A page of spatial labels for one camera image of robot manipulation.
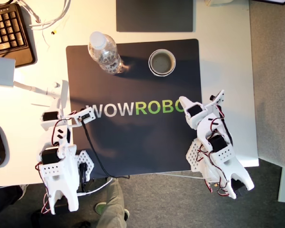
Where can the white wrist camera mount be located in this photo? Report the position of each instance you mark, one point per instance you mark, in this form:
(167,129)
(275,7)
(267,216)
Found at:
(86,115)
(218,97)

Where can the clear plastic water bottle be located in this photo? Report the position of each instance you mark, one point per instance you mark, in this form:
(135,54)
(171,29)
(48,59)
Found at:
(104,54)

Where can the green shoe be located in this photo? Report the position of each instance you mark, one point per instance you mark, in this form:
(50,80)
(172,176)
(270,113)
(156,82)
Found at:
(99,208)

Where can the person leg in khaki trousers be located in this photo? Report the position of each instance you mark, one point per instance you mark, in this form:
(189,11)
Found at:
(111,204)

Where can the black keyboard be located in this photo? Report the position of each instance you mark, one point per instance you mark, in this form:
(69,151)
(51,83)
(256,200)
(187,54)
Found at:
(7,31)

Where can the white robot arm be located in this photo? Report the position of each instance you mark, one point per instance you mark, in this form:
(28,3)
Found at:
(228,156)
(61,180)

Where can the dark grey flat pad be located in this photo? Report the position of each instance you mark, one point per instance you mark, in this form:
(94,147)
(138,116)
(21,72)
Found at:
(154,14)

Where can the black mat with WOWROBO print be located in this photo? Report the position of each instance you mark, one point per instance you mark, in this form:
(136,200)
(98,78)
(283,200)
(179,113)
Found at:
(133,147)

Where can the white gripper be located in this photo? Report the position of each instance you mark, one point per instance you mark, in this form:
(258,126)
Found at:
(48,116)
(193,111)

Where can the white paper cup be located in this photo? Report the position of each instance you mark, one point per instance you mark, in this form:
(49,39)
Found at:
(162,62)

